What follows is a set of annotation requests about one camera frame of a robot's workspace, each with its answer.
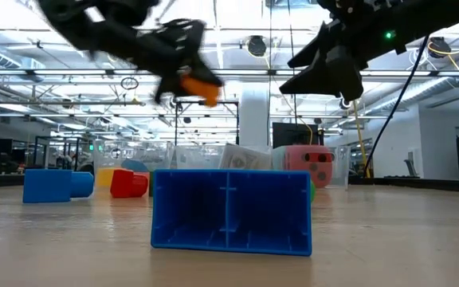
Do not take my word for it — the blue toy block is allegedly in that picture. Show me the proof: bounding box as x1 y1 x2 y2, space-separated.
150 168 313 258
22 168 96 205
120 159 150 174

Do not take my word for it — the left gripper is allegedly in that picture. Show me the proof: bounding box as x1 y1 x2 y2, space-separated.
131 19 223 104

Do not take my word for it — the black metal stand frame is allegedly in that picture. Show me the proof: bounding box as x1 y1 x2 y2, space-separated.
173 99 241 146

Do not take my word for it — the cyan foam die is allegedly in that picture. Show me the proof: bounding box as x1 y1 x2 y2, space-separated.
272 145 290 171

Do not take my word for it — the orange toy block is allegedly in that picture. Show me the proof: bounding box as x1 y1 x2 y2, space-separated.
179 75 222 108

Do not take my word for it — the yellow hanging cable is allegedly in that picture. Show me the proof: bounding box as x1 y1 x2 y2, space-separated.
351 98 373 179

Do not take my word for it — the silver playing card box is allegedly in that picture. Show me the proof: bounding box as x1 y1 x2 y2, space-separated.
218 143 274 171

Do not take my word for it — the white square column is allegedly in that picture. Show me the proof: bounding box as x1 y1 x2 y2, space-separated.
238 82 271 147

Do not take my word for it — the black monitor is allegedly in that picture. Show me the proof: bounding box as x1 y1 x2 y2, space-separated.
272 122 326 147

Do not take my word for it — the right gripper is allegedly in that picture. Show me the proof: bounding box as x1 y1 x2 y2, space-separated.
279 0 408 103

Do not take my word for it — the yellow toy block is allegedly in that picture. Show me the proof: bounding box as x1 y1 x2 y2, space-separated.
95 167 116 189

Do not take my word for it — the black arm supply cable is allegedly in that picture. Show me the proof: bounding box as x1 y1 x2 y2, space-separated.
363 34 432 179

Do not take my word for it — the red foam die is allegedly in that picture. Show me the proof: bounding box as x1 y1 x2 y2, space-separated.
284 143 335 190

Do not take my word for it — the red toy block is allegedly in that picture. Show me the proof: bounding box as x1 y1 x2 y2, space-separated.
109 168 150 199

